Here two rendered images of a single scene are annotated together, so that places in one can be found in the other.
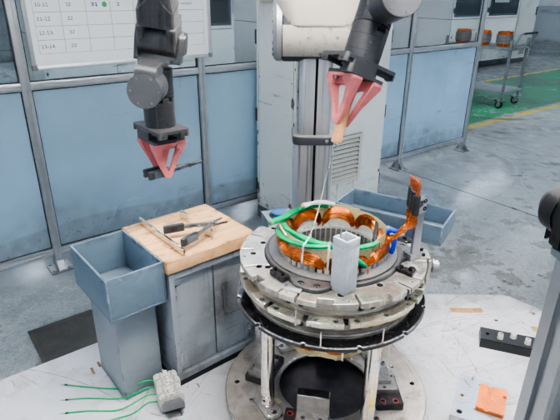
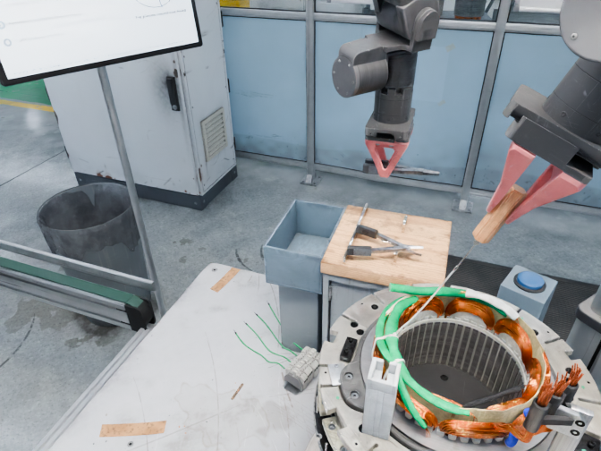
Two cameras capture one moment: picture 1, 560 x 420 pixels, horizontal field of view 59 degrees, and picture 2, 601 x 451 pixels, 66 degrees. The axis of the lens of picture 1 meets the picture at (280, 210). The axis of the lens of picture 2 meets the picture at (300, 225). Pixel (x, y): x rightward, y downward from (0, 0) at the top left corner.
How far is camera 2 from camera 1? 0.53 m
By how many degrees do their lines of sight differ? 52
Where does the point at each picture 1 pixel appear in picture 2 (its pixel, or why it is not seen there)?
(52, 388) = (260, 300)
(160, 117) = (382, 108)
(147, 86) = (346, 72)
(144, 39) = (382, 12)
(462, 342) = not seen: outside the picture
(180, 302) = (335, 302)
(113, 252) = (332, 223)
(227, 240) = (402, 274)
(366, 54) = (565, 114)
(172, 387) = (303, 367)
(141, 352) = (299, 320)
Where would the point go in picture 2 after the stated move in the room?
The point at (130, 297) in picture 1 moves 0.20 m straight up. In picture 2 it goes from (285, 270) to (281, 170)
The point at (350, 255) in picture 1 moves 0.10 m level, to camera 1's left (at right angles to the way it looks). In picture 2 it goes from (374, 395) to (317, 330)
